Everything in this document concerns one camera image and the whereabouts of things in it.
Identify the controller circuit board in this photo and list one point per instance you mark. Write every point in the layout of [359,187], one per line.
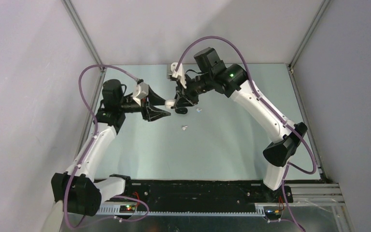
[127,209]
[273,215]

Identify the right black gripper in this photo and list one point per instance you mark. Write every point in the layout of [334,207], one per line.
[184,97]

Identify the aluminium frame rail front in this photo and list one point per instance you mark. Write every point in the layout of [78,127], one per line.
[313,193]

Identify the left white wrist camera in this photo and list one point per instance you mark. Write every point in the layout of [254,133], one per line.
[141,91]

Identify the left controller circuit board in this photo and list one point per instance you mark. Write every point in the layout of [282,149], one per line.
[127,209]

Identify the white earbud charging case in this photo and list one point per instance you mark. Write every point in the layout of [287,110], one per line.
[170,103]

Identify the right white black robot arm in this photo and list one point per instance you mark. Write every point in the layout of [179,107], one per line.
[233,82]

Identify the black earbud charging case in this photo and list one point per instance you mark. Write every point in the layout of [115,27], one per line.
[181,110]

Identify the right controller circuit board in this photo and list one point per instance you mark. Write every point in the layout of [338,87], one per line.
[273,215]

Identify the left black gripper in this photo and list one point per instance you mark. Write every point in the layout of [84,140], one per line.
[149,112]

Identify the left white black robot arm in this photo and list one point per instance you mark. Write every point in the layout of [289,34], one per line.
[76,187]

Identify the grey slotted cable duct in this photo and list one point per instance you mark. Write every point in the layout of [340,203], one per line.
[117,210]

